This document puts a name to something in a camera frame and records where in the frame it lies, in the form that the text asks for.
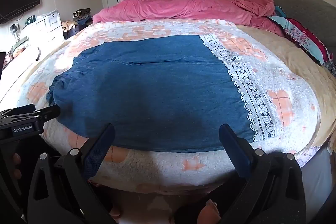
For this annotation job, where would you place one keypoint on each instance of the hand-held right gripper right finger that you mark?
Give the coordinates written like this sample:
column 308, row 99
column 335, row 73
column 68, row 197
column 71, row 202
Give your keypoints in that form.
column 235, row 151

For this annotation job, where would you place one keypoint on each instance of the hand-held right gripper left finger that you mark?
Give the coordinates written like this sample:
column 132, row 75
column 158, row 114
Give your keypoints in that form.
column 98, row 153

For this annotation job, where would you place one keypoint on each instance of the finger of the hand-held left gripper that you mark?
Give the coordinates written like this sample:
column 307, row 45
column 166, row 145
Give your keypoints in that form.
column 18, row 110
column 50, row 112

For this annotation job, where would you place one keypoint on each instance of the blue pants with lace trim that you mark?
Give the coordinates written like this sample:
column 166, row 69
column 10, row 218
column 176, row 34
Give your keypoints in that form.
column 147, row 92

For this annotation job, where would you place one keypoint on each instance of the person's left hand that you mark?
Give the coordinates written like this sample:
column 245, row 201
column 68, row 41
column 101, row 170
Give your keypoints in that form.
column 17, row 161

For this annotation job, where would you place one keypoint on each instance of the person's left foot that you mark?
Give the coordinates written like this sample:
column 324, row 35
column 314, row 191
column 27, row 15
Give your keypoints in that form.
column 115, row 212

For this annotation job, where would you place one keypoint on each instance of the person's foot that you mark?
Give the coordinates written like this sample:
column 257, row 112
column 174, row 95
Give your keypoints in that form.
column 211, row 212
column 115, row 212

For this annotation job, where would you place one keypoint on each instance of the person's right foot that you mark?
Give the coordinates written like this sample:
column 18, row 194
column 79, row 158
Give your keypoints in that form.
column 211, row 212

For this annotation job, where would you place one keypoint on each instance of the bed mattress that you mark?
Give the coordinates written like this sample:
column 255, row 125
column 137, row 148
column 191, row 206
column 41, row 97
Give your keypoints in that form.
column 317, row 182

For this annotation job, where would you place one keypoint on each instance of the yellow cloth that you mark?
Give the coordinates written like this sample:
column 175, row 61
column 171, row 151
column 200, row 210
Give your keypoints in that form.
column 68, row 25

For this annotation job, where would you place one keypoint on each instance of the white cabinet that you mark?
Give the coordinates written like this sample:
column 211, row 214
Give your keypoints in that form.
column 48, row 22

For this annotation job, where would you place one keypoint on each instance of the white and orange fleece blanket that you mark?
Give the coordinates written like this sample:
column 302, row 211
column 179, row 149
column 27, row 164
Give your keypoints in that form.
column 283, row 74

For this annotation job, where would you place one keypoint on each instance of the pile of folded clothes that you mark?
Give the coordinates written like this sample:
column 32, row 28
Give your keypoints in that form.
column 82, row 14

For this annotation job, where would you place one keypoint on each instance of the beige bed sheet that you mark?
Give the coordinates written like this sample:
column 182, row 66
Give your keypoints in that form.
column 304, row 66

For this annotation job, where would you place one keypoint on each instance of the dark floral cloth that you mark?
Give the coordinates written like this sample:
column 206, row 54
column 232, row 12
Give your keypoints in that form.
column 331, row 67

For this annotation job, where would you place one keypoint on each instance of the teal floral pillow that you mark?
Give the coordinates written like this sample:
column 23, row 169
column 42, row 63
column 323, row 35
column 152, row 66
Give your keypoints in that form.
column 302, row 39

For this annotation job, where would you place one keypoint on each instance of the red pillow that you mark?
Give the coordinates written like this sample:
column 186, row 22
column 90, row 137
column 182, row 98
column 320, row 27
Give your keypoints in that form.
column 315, row 35

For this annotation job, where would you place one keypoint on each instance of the pink duvet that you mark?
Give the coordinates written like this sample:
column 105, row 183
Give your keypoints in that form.
column 183, row 7

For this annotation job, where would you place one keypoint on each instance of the grey padded headboard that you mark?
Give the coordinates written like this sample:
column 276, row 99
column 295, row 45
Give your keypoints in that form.
column 304, row 5

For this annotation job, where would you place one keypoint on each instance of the black wall television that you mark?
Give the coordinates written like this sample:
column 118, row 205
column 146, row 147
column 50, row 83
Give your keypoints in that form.
column 19, row 1

